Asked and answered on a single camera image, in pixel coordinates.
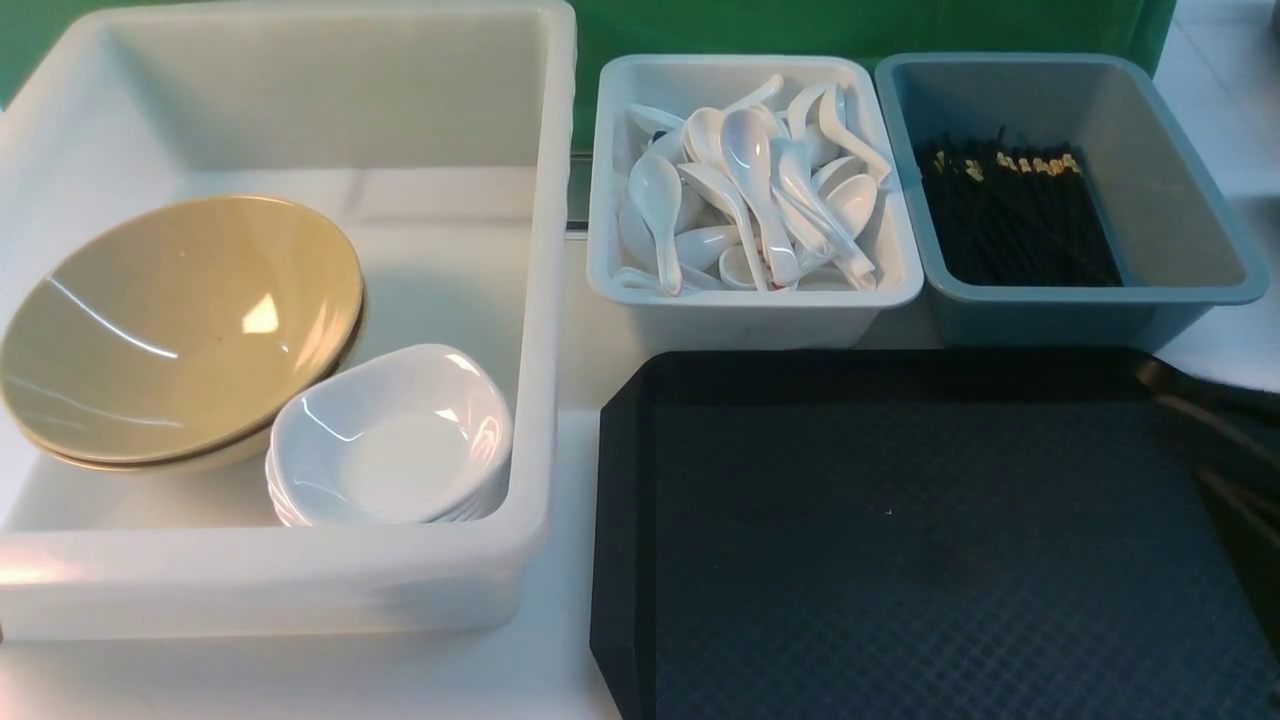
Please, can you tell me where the white square side dish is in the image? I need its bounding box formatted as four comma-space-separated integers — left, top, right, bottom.
268, 345, 515, 520

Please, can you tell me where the yellow-green noodle bowl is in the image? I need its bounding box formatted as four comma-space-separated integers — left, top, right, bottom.
3, 195, 366, 471

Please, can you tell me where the white ceramic soup spoon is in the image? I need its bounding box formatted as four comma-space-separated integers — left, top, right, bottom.
719, 108, 800, 287

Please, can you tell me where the yellow bowl in tub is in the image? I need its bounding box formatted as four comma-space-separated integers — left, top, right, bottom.
19, 290, 369, 474

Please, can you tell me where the white spoon bin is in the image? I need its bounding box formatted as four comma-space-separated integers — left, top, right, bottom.
586, 55, 925, 354

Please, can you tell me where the pile of white spoons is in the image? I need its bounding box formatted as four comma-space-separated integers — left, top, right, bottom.
611, 74, 893, 297

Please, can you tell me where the large white plastic tub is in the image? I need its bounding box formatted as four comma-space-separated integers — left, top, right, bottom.
3, 1, 576, 644

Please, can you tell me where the stack of white dishes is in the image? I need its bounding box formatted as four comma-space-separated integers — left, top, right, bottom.
264, 441, 506, 527

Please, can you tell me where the green backdrop board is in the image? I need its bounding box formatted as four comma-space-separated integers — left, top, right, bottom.
0, 0, 1179, 151

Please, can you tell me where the pile of black chopsticks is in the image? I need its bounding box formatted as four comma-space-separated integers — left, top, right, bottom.
911, 129, 1126, 287

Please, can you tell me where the black plastic serving tray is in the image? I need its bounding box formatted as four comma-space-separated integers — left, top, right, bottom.
589, 348, 1277, 719

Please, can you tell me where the blue-grey chopstick bin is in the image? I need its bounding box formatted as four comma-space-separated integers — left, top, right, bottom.
876, 53, 1268, 350

